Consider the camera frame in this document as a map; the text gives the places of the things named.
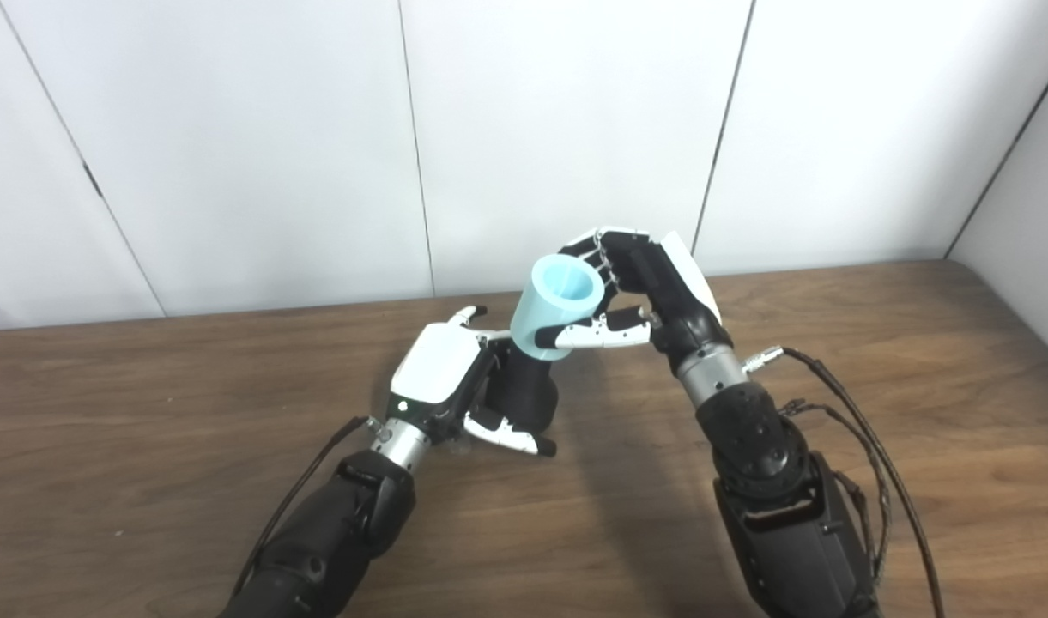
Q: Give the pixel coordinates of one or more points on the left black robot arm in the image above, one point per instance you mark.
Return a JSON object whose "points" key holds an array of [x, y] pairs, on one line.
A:
{"points": [[335, 532]]}

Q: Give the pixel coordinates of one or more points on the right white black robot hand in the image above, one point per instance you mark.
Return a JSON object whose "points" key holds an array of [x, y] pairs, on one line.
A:
{"points": [[669, 287]]}

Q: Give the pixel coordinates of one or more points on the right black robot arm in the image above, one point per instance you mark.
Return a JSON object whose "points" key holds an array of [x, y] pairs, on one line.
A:
{"points": [[781, 498]]}

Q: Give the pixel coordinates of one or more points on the black wall seam clip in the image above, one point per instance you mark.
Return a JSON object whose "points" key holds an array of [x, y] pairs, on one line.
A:
{"points": [[93, 180]]}

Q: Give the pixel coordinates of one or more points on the black flared nozzle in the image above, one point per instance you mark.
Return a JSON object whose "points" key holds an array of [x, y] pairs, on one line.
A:
{"points": [[524, 395]]}

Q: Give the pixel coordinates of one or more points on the light blue cylinder cup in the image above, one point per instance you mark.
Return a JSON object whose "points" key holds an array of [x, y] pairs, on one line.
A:
{"points": [[554, 309]]}

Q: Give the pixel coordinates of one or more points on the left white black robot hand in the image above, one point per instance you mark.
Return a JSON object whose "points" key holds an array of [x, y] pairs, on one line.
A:
{"points": [[438, 369]]}

